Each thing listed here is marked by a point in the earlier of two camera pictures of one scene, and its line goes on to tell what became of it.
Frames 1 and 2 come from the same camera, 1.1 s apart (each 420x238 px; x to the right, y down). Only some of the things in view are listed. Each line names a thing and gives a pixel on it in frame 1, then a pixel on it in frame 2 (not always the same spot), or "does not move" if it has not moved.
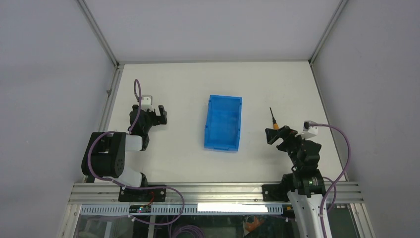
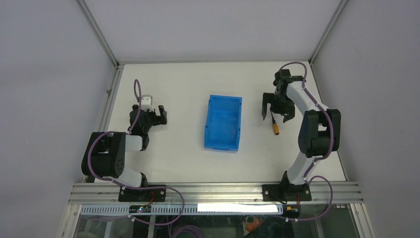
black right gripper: (286, 133) -> (288, 110)
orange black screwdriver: (276, 125) does not move
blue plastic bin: (223, 123) does not move
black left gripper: (157, 119) does not move
